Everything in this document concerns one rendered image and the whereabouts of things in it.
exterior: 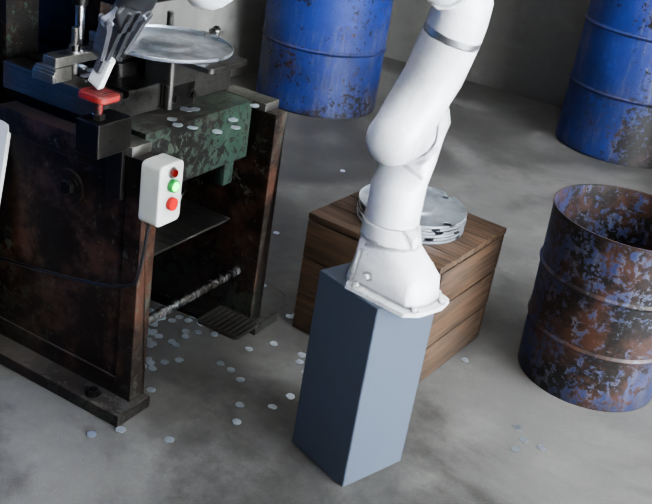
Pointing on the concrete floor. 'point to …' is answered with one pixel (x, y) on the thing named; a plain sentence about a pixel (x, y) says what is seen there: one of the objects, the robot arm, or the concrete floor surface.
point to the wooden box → (435, 351)
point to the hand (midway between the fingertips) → (101, 70)
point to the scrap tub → (598, 300)
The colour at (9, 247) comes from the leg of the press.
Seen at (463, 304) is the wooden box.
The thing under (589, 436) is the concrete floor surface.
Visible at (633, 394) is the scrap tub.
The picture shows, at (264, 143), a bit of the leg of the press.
